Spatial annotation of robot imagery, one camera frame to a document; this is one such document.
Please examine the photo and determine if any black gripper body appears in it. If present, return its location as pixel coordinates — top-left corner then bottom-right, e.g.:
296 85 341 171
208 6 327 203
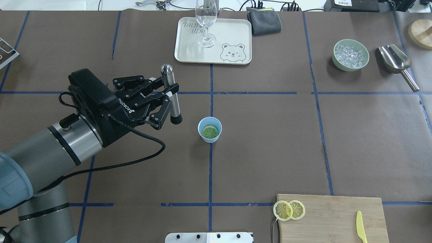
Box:
68 68 151 147

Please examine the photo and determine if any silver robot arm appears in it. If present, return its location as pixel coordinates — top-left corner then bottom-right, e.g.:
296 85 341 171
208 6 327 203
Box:
1 64 182 243

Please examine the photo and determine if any light blue plastic cup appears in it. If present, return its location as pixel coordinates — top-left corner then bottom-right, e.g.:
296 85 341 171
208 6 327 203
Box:
197 116 222 143

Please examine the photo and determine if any yellow lemon half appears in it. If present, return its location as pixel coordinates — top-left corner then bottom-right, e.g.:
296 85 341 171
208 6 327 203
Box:
273 200 293 221

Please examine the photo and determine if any clear wine glass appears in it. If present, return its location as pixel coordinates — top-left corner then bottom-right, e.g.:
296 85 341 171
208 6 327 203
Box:
195 0 217 48

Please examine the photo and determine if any cream bear print tray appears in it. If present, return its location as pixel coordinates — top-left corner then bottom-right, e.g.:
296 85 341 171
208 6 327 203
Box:
174 17 252 65

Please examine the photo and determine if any grey folded cloth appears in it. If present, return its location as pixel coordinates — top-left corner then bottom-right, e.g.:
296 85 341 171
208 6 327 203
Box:
247 9 282 36

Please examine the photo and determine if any bamboo cutting board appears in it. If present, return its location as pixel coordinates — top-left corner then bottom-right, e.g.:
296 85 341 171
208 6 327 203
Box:
276 194 389 243

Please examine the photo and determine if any green bowl of ice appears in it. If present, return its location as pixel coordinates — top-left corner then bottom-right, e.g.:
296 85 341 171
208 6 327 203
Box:
332 39 369 71

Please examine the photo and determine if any yellow plastic knife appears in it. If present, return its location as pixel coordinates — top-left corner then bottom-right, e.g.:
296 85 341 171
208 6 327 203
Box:
355 211 368 243

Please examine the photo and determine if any steel ice scoop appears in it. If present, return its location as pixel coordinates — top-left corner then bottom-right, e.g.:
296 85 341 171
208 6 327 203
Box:
378 44 420 92

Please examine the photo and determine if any round wooden stand base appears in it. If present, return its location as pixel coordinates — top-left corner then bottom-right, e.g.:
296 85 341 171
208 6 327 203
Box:
408 19 432 50

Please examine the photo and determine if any white wire cup rack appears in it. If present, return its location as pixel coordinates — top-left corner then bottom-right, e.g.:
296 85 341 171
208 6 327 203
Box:
0 38 20 69

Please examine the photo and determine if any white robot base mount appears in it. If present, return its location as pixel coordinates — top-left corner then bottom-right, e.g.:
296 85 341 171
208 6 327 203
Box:
165 232 254 243

